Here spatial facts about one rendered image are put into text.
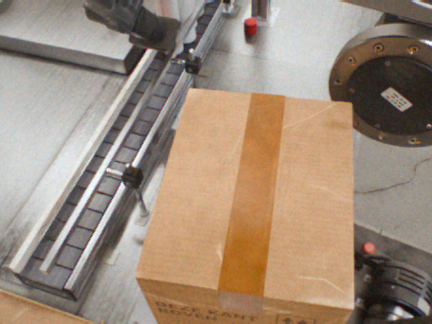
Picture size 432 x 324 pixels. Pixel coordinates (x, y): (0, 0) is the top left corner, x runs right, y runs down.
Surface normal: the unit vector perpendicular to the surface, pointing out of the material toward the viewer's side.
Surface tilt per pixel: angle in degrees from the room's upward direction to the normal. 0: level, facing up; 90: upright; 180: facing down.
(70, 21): 0
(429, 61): 90
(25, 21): 0
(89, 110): 0
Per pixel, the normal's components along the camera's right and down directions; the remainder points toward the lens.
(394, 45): -0.46, 0.72
